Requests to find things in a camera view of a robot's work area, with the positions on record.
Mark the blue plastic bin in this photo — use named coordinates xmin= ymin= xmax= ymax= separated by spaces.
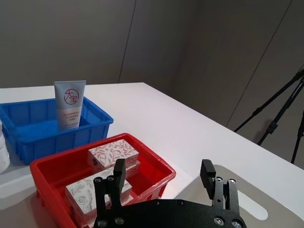
xmin=0 ymin=96 xmax=114 ymax=166

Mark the white ribbed container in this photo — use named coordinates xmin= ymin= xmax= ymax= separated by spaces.
xmin=0 ymin=120 xmax=11 ymax=175

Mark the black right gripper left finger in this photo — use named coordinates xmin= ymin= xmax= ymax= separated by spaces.
xmin=93 ymin=159 xmax=126 ymax=223

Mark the black tripod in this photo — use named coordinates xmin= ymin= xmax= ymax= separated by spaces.
xmin=233 ymin=62 xmax=304 ymax=165

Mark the grey floral-patterned box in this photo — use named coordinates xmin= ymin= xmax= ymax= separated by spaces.
xmin=65 ymin=167 xmax=133 ymax=223

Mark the small red leaf-patterned box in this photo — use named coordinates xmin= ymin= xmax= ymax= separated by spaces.
xmin=123 ymin=160 xmax=142 ymax=180

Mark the red plastic bin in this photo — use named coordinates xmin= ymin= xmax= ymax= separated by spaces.
xmin=29 ymin=133 xmax=177 ymax=228

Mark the white tube with red logo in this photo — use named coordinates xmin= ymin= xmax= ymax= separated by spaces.
xmin=54 ymin=80 xmax=87 ymax=131

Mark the large red leaf-patterned box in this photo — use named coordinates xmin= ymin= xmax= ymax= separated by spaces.
xmin=87 ymin=139 xmax=140 ymax=171

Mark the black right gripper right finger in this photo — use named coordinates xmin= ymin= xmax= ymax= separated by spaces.
xmin=200 ymin=159 xmax=241 ymax=216

